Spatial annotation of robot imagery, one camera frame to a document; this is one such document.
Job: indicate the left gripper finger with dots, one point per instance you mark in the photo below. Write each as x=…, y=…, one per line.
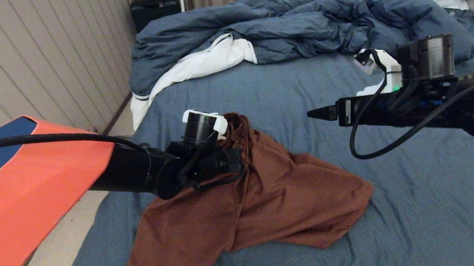
x=236, y=162

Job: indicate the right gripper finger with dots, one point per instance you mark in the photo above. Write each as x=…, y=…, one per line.
x=326, y=113

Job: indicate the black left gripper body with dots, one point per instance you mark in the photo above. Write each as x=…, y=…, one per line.
x=205, y=166

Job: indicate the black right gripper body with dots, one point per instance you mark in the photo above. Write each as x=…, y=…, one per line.
x=412, y=105

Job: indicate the black and orange left arm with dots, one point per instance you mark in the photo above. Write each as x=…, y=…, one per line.
x=29, y=192

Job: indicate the crumpled blue duvet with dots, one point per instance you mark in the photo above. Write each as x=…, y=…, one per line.
x=288, y=28

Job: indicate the blue bed sheet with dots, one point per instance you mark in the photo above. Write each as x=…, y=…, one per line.
x=402, y=221

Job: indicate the black suitcase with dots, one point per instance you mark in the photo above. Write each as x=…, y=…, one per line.
x=155, y=13

